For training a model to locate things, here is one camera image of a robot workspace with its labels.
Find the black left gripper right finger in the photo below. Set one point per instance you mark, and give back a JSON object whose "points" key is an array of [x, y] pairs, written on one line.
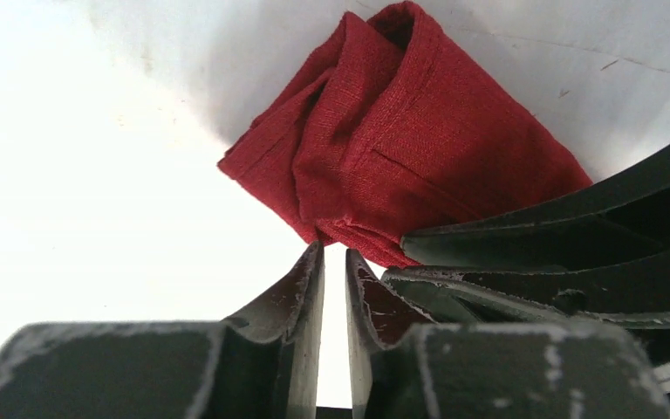
{"points": [[405, 365]]}

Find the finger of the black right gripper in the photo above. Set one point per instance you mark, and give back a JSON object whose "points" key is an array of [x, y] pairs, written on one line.
{"points": [[632, 295], [622, 218]]}

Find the red cloth napkin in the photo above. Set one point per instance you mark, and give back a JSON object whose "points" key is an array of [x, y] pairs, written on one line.
{"points": [[389, 127]]}

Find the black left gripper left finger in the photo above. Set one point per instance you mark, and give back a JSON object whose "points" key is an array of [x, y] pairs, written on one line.
{"points": [[259, 362]]}

